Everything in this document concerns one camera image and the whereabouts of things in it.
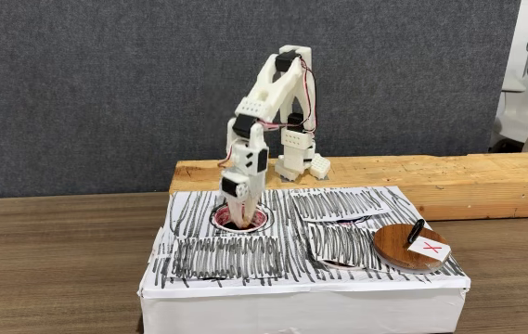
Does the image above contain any black striped paper flap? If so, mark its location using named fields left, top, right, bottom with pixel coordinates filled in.
left=170, top=235, right=286, bottom=281
left=307, top=221, right=385, bottom=271
left=290, top=187, right=393, bottom=223

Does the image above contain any white box with black stripes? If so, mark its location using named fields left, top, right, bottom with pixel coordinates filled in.
left=136, top=185, right=472, bottom=334

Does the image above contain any round wooden disc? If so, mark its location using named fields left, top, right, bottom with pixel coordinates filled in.
left=372, top=223, right=452, bottom=274

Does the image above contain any fabric partition panel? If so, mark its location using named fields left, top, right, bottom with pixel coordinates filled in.
left=0, top=0, right=522, bottom=200

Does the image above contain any white card with red cross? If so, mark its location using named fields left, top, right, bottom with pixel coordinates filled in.
left=406, top=235, right=452, bottom=263

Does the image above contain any light wooden beam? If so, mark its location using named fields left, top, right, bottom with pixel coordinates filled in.
left=169, top=151, right=528, bottom=222

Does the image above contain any white furniture piece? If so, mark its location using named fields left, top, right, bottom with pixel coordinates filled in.
left=493, top=73, right=528, bottom=145

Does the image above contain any red black gripper cable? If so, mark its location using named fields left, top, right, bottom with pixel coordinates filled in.
left=216, top=138, right=237, bottom=169

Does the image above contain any red black arm cable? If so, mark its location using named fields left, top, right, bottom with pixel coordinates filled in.
left=258, top=58, right=318, bottom=134

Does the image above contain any black loop handle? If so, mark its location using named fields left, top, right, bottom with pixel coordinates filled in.
left=406, top=218, right=426, bottom=246

